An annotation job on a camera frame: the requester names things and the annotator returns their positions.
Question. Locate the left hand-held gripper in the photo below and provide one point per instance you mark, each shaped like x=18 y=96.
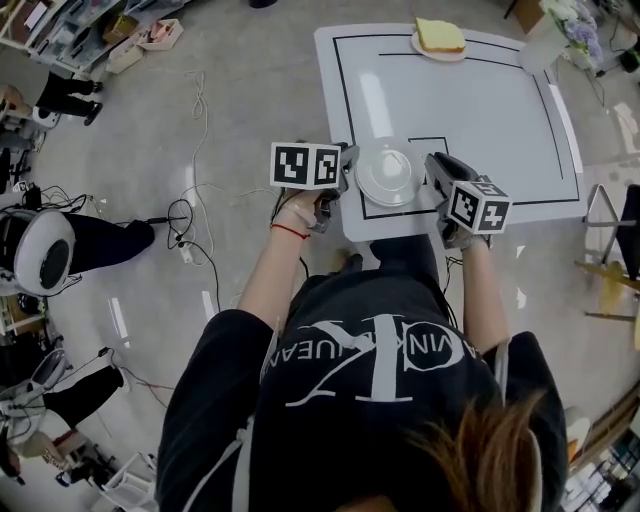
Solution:
x=300 y=165

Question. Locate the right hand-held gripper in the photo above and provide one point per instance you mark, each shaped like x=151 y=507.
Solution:
x=475 y=207

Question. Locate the person's right forearm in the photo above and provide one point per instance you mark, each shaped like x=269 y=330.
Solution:
x=482 y=295

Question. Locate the person's left forearm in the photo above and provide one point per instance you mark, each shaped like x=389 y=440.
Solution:
x=270 y=275

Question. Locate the person's left hand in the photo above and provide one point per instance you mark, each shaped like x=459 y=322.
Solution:
x=297 y=212

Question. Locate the white table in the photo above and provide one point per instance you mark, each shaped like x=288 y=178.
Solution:
x=475 y=100

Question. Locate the person's black trousers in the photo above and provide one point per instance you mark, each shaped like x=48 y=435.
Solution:
x=405 y=255

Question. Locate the yellow bread slice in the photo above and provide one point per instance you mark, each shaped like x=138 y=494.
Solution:
x=439 y=34

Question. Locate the white vase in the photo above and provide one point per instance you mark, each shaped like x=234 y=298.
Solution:
x=542 y=47

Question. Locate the white power strip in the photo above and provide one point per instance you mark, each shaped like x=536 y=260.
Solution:
x=186 y=253

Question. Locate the large brown cardboard box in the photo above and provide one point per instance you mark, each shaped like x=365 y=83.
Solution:
x=530 y=12

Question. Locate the black round bin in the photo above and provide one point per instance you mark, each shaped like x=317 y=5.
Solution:
x=262 y=3

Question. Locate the black power adapter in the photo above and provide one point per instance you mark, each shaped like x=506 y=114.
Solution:
x=157 y=220

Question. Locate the purple and white flowers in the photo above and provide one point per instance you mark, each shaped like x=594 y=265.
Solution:
x=580 y=30

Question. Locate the wooden stool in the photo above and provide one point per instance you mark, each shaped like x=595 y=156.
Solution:
x=615 y=287

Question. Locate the pink tray box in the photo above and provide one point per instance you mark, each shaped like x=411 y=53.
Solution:
x=160 y=34

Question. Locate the white storage bin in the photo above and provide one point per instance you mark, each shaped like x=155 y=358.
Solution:
x=124 y=59

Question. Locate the small brown cardboard box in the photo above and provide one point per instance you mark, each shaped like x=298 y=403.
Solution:
x=120 y=29

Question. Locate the person's black printed shirt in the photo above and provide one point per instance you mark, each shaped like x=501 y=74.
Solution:
x=325 y=450

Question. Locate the white device with round opening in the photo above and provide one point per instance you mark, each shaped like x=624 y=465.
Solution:
x=46 y=116

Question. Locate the white shelving unit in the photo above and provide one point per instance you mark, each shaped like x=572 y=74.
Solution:
x=55 y=50

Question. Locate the white head-worn helmet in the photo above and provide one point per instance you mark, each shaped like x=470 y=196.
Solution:
x=47 y=370
x=35 y=235

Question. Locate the white metal rack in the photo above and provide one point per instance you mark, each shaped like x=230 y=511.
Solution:
x=125 y=480

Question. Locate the black chair with metal frame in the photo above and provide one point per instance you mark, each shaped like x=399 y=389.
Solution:
x=631 y=230

